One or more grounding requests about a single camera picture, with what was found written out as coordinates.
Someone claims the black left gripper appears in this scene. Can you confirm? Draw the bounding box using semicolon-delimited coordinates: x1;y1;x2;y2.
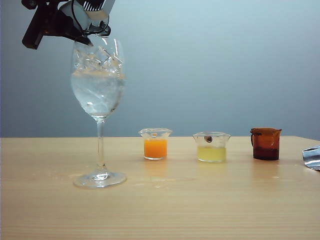
20;0;94;50

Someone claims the thin black cable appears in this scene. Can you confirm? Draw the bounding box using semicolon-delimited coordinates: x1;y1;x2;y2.
70;0;87;35

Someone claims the amber glass measuring cup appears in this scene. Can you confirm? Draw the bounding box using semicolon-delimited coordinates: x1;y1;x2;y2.
249;127;283;161

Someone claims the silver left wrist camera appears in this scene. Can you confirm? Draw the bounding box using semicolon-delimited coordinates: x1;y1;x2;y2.
81;0;117;20

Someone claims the yellow juice beaker wooden handle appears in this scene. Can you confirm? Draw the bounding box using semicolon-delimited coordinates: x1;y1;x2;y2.
192;131;232;164

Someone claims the shiny silver metal object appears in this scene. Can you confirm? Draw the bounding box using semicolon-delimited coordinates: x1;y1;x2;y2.
301;144;320;172

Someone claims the smoky grey glass measuring cup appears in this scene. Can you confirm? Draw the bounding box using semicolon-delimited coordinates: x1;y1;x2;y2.
59;1;112;47

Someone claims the glass beaker with orange juice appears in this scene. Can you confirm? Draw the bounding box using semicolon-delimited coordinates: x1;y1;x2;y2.
138;127;174;161

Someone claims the wine glass with ice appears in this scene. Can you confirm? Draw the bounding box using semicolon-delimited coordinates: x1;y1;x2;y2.
70;37;128;190

